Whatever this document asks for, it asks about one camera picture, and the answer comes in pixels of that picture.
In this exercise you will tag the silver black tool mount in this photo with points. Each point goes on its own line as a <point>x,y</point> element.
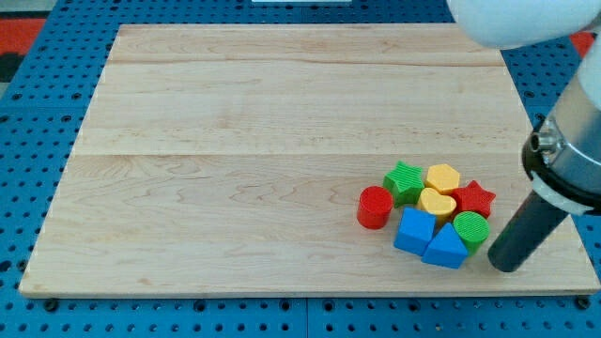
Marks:
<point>562,156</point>

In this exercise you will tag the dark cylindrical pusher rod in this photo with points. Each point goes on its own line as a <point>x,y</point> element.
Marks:
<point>529,227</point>

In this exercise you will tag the blue triangle block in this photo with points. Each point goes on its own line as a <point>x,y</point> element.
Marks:
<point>446,249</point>

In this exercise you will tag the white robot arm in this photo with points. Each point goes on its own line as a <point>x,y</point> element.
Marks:
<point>510,24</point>

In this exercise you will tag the blue cube block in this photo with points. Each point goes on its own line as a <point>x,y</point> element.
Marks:
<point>415,231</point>

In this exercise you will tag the green cylinder block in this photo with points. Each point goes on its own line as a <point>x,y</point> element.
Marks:
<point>473,229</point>

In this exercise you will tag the red star block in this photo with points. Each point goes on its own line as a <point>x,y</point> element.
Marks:
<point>474,198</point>

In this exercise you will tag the yellow hexagon block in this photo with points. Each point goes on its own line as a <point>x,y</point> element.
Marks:
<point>443,178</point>

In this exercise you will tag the yellow heart block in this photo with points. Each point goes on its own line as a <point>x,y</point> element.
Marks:
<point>440,205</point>

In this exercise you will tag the green star block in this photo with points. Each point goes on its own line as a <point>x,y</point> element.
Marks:
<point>404,183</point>

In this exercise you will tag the red cylinder block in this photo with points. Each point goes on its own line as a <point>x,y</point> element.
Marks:
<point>374,208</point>

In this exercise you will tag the wooden board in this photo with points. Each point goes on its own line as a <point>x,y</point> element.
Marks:
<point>226,161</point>

